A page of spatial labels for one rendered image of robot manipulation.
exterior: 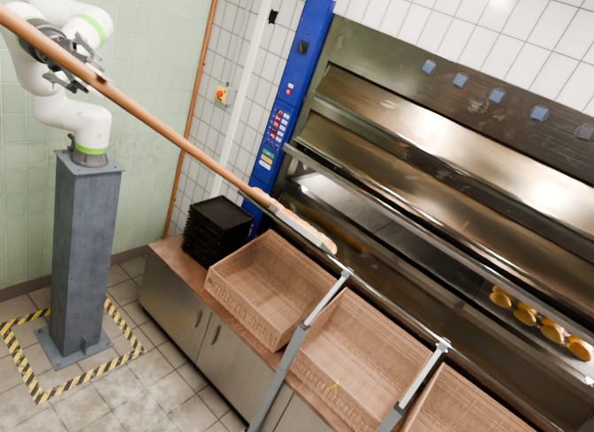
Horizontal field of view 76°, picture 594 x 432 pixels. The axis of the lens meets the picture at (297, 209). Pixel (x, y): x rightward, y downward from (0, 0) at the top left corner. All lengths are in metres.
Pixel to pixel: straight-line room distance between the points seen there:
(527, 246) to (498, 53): 0.80
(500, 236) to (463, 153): 0.39
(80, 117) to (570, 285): 2.08
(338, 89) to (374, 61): 0.22
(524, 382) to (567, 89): 1.26
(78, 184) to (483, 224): 1.76
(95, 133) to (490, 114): 1.64
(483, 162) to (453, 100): 0.30
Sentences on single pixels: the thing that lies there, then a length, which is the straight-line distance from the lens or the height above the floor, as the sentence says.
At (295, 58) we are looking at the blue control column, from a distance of 2.18.
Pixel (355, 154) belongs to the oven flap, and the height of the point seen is 1.53.
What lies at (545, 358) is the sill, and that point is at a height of 1.17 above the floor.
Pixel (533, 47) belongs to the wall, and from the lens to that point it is 1.80.
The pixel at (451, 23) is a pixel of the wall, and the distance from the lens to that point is 1.88.
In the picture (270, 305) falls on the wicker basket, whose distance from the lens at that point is 2.27.
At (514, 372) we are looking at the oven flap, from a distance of 2.12.
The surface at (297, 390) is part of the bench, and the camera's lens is 1.98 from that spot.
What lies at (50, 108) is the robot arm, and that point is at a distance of 1.84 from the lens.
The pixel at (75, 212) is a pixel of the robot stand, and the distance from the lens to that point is 1.94.
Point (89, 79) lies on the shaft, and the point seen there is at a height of 1.82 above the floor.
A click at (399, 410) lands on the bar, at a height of 0.95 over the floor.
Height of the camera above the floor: 2.10
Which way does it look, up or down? 27 degrees down
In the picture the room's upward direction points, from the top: 22 degrees clockwise
